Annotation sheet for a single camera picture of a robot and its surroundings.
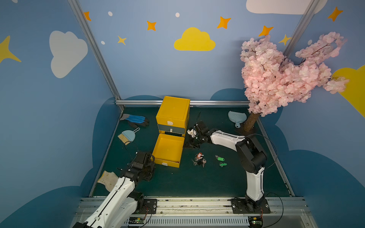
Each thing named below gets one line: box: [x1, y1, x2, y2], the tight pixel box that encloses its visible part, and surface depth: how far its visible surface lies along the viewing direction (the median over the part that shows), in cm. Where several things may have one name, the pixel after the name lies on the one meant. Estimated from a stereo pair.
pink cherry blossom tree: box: [240, 32, 350, 132], surface depth 67 cm
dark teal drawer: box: [157, 123, 186, 134], surface depth 94 cm
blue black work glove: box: [119, 113, 150, 128], surface depth 112 cm
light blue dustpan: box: [227, 110, 248, 128], surface depth 119 cm
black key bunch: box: [191, 156, 207, 168], surface depth 93 cm
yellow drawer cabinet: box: [155, 95, 191, 138], surface depth 93 cm
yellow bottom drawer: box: [150, 133, 185, 169], surface depth 98 cm
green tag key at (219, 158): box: [214, 154, 225, 162], surface depth 95 cm
